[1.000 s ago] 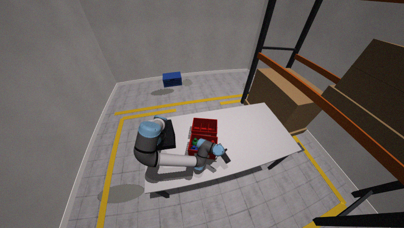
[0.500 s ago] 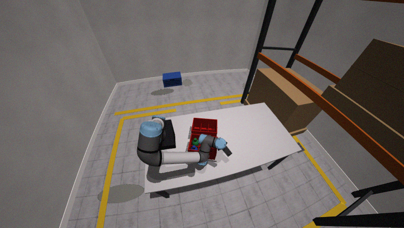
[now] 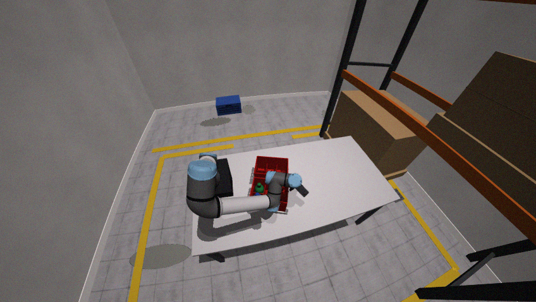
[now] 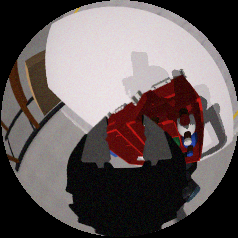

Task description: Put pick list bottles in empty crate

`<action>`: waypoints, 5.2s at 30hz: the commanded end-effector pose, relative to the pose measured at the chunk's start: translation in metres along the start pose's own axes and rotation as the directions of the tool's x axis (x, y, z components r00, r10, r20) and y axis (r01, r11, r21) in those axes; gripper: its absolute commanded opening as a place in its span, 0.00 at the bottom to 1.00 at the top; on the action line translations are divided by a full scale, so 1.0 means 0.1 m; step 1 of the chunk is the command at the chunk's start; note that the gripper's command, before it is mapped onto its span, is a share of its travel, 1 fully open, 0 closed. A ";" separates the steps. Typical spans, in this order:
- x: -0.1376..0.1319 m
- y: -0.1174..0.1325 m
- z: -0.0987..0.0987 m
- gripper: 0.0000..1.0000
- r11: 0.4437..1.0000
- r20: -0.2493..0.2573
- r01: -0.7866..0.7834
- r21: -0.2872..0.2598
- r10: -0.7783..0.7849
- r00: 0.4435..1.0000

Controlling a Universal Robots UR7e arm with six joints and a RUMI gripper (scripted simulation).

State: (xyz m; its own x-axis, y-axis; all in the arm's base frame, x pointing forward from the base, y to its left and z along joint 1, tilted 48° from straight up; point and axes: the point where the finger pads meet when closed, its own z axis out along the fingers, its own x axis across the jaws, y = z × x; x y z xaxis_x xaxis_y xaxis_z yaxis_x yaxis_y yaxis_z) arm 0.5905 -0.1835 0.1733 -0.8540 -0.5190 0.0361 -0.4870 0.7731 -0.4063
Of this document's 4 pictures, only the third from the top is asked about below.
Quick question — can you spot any red crate with dividers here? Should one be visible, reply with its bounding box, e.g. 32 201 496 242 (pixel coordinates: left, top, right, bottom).
250 178 288 212
254 156 288 178

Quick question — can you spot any green bottle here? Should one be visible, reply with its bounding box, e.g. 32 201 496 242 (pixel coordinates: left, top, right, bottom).
255 183 264 194

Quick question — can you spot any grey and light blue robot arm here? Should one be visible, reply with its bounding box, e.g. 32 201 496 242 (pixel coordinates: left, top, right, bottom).
186 153 309 219

